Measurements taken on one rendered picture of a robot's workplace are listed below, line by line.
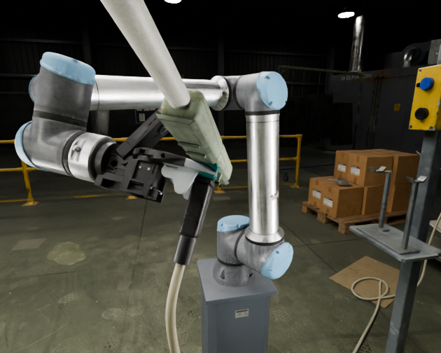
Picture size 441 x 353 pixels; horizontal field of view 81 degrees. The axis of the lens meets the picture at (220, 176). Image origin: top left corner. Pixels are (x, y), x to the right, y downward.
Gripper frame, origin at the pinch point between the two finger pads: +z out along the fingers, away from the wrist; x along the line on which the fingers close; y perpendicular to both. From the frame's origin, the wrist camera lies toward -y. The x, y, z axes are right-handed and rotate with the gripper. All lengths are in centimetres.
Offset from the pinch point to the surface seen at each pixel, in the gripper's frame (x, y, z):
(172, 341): -3.4, 28.4, 0.3
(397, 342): -122, 38, 92
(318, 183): -303, -92, 74
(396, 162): -281, -130, 154
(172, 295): -0.5, 21.2, -1.0
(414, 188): -68, -28, 67
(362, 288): -193, 19, 99
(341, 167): -312, -122, 101
